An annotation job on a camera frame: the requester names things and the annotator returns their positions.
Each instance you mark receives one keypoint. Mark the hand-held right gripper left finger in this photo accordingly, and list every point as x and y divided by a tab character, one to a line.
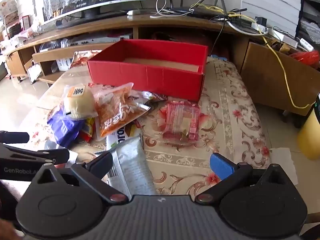
103	161

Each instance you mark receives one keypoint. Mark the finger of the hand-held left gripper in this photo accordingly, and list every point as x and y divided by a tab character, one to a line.
15	137
60	156

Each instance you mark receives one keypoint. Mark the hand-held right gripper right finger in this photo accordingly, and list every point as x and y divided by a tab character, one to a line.
221	165

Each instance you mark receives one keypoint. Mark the silver snack packet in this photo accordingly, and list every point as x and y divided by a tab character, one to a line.
132	165

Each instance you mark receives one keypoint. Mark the blue snack packet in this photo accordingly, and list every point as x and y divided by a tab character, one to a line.
63	127

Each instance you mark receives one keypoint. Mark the red yellow snack packet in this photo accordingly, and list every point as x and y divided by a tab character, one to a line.
87	130

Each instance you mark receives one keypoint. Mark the orange snack packet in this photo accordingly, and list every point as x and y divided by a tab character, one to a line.
112	115

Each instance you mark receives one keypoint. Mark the clear white bun packet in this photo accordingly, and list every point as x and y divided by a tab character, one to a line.
78	102

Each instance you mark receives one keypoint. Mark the pink clear pastry packet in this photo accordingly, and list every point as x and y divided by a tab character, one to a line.
180	121

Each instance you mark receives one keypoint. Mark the red cardboard box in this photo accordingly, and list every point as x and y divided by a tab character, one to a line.
150	77

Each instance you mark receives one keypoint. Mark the floral patterned cloth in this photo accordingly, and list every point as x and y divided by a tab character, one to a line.
225	120

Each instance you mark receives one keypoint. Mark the white paper sheet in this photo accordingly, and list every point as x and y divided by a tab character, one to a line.
282	160

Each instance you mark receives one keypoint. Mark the white plastic bag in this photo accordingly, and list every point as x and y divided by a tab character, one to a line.
33	72

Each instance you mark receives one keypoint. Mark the white red snack packet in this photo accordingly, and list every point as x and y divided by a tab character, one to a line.
142	97

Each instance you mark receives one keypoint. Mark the small white box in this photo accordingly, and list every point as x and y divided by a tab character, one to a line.
63	63

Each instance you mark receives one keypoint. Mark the yellow bin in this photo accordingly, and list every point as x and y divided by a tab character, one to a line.
310	135

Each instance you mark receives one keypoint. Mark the brown wooden side box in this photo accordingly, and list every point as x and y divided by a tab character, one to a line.
267	80

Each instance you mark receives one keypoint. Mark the red floral printed bag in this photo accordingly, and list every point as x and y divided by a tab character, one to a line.
82	57

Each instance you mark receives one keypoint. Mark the red framed certificate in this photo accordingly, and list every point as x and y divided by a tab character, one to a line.
26	22

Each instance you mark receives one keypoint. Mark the silver media player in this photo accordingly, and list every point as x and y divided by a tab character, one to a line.
100	39

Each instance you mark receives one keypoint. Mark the printed paper bag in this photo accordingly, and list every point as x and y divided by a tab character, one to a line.
8	6

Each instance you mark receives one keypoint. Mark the wooden television cabinet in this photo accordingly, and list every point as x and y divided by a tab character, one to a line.
100	25

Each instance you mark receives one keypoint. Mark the red plastic bag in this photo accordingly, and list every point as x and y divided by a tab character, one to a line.
307	57

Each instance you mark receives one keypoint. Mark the white power strip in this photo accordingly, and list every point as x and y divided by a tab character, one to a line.
282	36

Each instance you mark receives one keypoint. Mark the black plug adapter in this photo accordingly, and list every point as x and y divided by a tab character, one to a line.
260	21

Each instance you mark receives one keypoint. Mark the small white adapter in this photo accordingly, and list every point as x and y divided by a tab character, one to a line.
133	12

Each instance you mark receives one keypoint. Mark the black metal shelf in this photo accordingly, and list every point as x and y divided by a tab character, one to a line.
310	17

